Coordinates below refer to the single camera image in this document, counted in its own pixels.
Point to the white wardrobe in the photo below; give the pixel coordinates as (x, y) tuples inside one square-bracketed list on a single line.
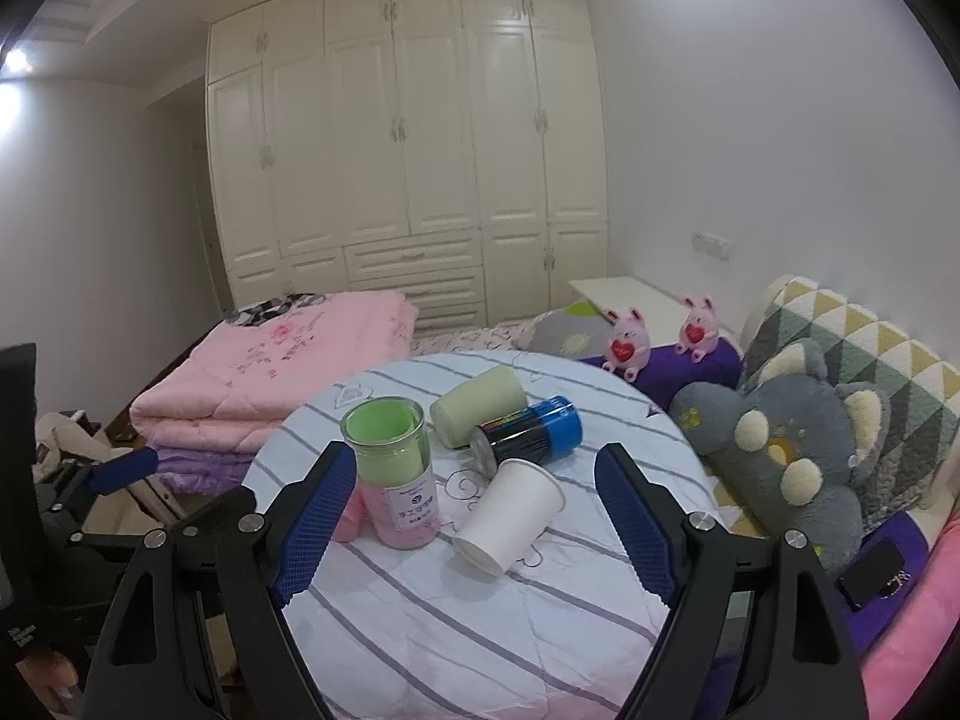
[(412, 127)]

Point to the ceiling light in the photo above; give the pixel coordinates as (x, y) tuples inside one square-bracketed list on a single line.
[(15, 60)]

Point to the grey koala plush toy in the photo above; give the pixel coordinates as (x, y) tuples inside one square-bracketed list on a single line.
[(780, 450)]

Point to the pale green cup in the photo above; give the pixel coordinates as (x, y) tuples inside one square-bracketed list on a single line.
[(476, 405)]

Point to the clear jar green pink filling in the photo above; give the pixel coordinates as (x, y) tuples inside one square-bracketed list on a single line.
[(394, 480)]

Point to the folded purple blanket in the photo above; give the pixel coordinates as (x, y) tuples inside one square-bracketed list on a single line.
[(202, 469)]

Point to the person's left hand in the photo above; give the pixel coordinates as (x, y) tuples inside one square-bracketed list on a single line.
[(49, 671)]

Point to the beige bag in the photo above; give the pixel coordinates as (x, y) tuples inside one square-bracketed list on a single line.
[(64, 439)]

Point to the pink bunny plush toy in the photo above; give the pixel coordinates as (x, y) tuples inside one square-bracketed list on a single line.
[(626, 345), (697, 330)]

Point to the pink cup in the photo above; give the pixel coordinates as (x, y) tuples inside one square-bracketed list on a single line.
[(349, 521)]

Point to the striped round table cover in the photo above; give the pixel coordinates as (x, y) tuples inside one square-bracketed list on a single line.
[(450, 630)]

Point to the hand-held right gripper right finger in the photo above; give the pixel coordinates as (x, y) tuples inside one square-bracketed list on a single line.
[(637, 525)]

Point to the white paper cup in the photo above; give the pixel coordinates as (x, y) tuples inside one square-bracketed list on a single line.
[(502, 517)]

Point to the floral bed sheet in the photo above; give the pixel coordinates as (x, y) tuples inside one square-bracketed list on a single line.
[(465, 337)]

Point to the blue and black can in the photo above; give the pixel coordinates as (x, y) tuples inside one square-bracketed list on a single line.
[(540, 431)]

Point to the pink blanket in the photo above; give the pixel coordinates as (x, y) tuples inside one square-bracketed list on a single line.
[(930, 615)]

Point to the folded pink quilt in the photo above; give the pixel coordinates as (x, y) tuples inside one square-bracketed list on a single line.
[(247, 367)]

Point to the black phone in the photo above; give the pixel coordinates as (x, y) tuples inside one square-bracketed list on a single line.
[(874, 574)]

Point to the purple pillow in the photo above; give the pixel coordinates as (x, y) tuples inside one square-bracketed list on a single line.
[(667, 369)]

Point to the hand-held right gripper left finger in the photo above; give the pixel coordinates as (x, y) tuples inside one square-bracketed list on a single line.
[(311, 525)]

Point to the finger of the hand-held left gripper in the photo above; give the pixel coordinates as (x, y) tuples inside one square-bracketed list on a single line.
[(127, 469)]

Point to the plaid clothing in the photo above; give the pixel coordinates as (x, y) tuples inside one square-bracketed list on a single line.
[(262, 309)]

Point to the white bedside table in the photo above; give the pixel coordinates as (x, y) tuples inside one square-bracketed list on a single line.
[(637, 296)]

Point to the grey flower cushion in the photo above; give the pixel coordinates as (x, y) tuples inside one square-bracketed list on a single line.
[(562, 334)]

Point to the triangle pattern cushion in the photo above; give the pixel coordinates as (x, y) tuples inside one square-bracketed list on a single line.
[(900, 360)]

